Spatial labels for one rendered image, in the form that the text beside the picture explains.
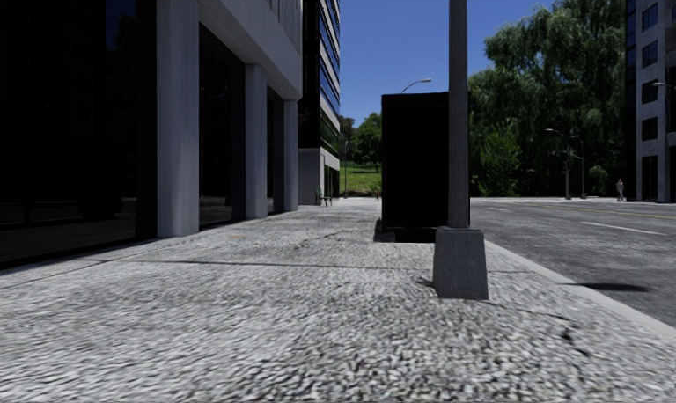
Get black bus shelter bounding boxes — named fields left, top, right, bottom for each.
left=373, top=91, right=471, bottom=244

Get grey concrete building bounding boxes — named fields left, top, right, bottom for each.
left=624, top=0, right=676, bottom=204

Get pale concrete building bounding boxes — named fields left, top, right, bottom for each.
left=0, top=0, right=304, bottom=270

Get glass tower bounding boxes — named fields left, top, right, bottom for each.
left=298, top=0, right=342, bottom=207

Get trees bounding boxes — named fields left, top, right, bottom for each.
left=467, top=0, right=628, bottom=198

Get tree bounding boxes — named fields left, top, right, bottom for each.
left=350, top=112, right=383, bottom=173

